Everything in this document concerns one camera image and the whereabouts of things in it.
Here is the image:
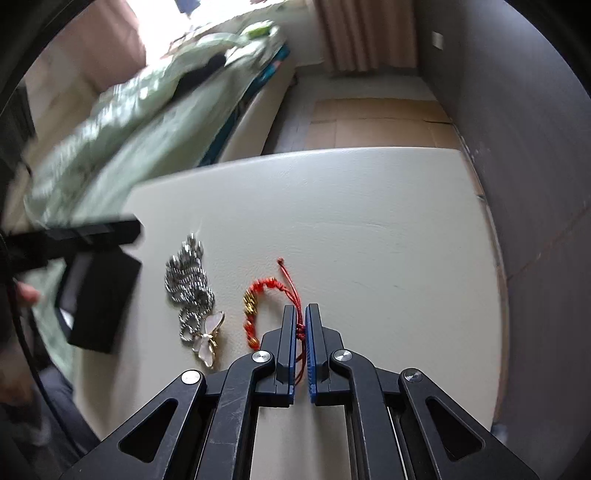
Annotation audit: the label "person's left hand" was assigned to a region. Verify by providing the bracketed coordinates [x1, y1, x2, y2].
[15, 283, 41, 306]

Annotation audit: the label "bed with green sheet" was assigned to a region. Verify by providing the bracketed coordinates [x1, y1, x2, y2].
[21, 44, 298, 259]

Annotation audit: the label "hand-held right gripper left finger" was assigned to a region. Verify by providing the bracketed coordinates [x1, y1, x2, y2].
[60, 305, 298, 480]

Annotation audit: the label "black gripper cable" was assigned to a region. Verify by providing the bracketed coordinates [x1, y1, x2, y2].
[10, 279, 54, 402]

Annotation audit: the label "light green quilt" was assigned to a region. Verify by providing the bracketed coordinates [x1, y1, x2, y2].
[90, 21, 283, 112]

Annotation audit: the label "flat cardboard sheet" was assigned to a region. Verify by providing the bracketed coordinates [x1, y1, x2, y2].
[304, 96, 463, 151]

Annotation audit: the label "black jewelry box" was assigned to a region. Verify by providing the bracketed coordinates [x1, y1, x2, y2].
[54, 250, 143, 354]

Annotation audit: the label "silver chain butterfly necklace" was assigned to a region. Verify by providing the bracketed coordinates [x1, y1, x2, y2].
[165, 233, 227, 370]

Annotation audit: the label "dark blue patterned pants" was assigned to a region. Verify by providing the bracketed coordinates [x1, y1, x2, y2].
[18, 360, 100, 467]

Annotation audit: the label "pink curtain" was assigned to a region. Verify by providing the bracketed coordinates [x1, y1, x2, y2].
[313, 0, 420, 73]
[90, 0, 149, 70]

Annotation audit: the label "white low table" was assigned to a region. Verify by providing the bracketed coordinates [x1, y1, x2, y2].
[74, 146, 511, 480]

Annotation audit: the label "red braided bracelet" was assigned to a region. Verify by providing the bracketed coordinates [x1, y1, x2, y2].
[242, 257, 309, 365]

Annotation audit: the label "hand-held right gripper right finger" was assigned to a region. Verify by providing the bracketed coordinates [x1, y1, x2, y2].
[304, 303, 541, 480]

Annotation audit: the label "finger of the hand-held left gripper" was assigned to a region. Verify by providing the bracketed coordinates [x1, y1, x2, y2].
[44, 215, 143, 259]

